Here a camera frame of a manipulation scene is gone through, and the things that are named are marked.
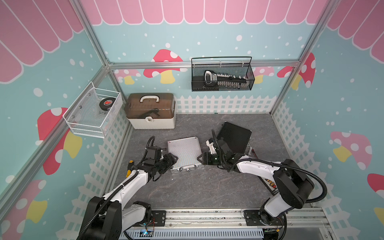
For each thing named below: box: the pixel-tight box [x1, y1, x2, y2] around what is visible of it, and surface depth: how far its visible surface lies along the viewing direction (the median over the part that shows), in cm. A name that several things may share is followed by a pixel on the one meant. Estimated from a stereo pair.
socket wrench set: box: [203, 70, 247, 89], surface depth 91 cm
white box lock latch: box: [145, 116, 154, 123], surface depth 101 cm
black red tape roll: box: [99, 97, 116, 111], surface depth 81 cm
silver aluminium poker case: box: [167, 136, 204, 174], surface depth 91 cm
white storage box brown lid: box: [124, 93, 176, 130], surface depth 102 cm
